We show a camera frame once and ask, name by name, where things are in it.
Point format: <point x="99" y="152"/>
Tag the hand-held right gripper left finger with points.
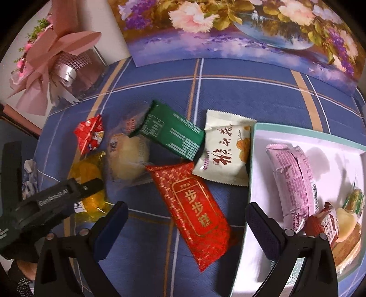
<point x="111" y="228"/>

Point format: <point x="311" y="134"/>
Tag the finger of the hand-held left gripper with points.
<point x="88" y="188"/>

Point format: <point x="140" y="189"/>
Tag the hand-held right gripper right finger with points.
<point x="261" y="228"/>

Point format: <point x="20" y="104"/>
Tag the yellow snack packet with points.
<point x="88" y="168"/>

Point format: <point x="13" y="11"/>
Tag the clear bread packet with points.
<point x="128" y="160"/>

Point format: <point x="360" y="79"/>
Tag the small red snack packet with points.
<point x="90" y="134"/>

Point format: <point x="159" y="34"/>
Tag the pale green snack packet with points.
<point x="297" y="271"/>

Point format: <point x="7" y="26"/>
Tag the pink snack packet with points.
<point x="294" y="182"/>

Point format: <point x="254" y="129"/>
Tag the brown-red biscuit packet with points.
<point x="326" y="225"/>

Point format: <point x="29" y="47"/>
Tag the white tray with green rim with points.
<point x="263" y="160"/>

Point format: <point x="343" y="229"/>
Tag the long red snack packet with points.
<point x="194" y="211"/>

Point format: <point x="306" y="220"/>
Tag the pale round candy packet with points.
<point x="346" y="224"/>

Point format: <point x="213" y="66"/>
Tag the cream snack packet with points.
<point x="226" y="151"/>

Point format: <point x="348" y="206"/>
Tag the beige snack packet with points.
<point x="348" y="251"/>

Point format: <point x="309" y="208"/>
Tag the clear round cookie packet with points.
<point x="354" y="200"/>

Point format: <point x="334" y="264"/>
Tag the person's left hand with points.
<point x="24" y="282"/>

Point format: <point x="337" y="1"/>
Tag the crumpled blue-white wrapper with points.
<point x="30" y="177"/>

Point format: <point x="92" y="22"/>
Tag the clear plastic box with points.
<point x="94" y="74"/>

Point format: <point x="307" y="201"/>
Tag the blue checked tablecloth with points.
<point x="228" y="94"/>

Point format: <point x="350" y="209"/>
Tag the pink paper flower bouquet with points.
<point x="51" y="51"/>

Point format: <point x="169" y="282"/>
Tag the floral painting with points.
<point x="228" y="42"/>

